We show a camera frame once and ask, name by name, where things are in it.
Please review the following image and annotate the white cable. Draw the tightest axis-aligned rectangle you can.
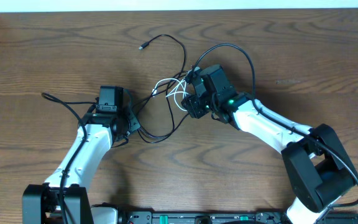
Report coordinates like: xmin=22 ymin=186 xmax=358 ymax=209
xmin=151 ymin=77 xmax=191 ymax=112

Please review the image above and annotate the camera cable black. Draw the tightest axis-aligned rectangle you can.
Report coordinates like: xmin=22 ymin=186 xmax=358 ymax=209
xmin=41 ymin=92 xmax=96 ymax=224
xmin=191 ymin=43 xmax=358 ymax=208

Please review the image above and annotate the right camera cable black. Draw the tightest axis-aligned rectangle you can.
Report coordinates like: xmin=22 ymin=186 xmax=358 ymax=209
xmin=191 ymin=43 xmax=358 ymax=208

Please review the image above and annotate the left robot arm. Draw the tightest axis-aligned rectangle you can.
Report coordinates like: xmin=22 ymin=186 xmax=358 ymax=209
xmin=22 ymin=86 xmax=140 ymax=223

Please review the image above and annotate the left camera cable black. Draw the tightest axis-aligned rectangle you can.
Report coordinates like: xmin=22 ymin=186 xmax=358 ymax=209
xmin=41 ymin=92 xmax=96 ymax=224

